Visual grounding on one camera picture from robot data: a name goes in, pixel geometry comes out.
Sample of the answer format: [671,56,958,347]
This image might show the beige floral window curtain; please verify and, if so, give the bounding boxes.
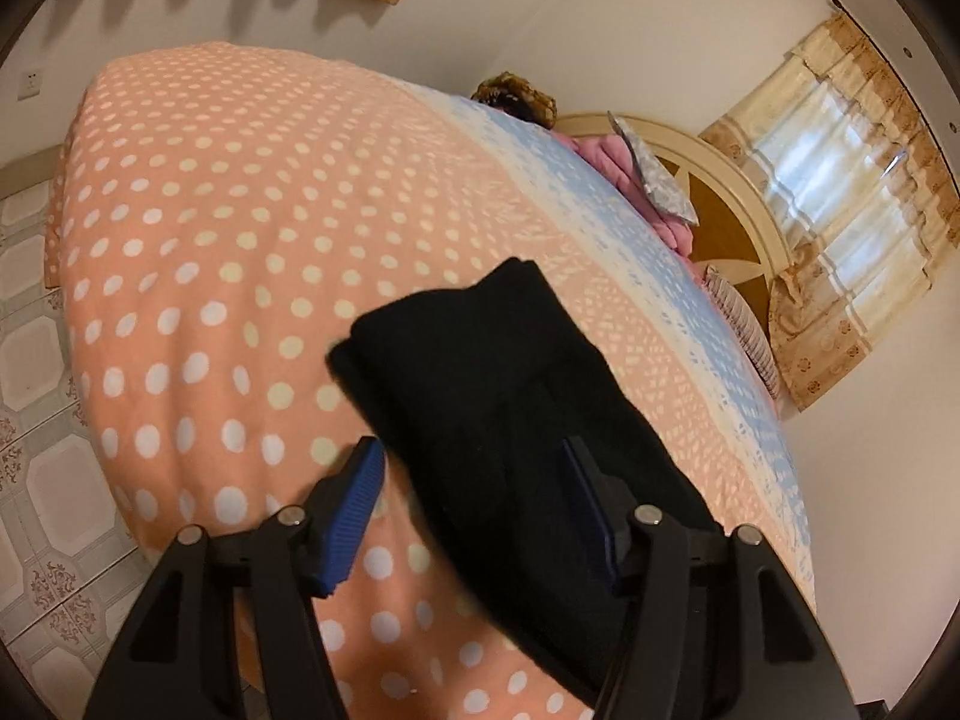
[697,11,960,413]

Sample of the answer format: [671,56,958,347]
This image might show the black pants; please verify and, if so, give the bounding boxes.
[330,257,728,707]

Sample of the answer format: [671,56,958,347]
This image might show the pink pillow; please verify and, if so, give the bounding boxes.
[570,133,695,260]

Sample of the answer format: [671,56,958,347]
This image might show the cream wooden headboard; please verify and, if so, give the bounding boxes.
[555,114,793,340]

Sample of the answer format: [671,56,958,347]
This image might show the striped pillow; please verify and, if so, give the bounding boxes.
[701,266,783,403]

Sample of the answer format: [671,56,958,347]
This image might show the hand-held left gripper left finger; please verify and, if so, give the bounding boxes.
[82,436,388,720]

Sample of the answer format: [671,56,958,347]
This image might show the polka dot blanket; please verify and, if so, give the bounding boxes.
[43,41,818,720]

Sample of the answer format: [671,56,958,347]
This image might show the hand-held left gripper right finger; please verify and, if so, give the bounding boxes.
[562,434,863,720]

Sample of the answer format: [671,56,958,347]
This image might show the grey patterned pillow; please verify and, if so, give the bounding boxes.
[606,111,701,227]

